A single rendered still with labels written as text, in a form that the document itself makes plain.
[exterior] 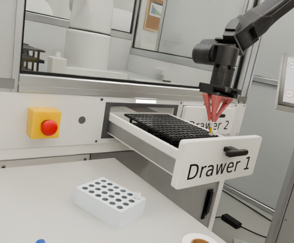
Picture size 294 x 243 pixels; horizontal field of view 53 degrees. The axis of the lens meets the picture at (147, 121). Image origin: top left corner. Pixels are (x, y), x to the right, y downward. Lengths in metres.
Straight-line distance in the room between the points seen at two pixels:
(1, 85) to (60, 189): 0.28
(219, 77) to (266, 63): 1.83
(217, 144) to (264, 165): 1.95
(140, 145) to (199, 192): 0.64
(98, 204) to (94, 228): 0.05
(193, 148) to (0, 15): 0.51
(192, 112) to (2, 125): 0.63
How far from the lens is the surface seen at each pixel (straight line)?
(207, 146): 0.68
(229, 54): 0.82
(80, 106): 0.84
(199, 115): 1.12
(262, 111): 2.61
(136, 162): 1.04
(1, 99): 0.78
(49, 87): 0.80
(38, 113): 0.76
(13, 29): 0.77
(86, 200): 0.64
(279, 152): 2.57
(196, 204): 1.38
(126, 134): 0.82
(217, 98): 0.80
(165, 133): 0.76
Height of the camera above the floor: 1.10
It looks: 13 degrees down
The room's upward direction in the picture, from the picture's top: 10 degrees clockwise
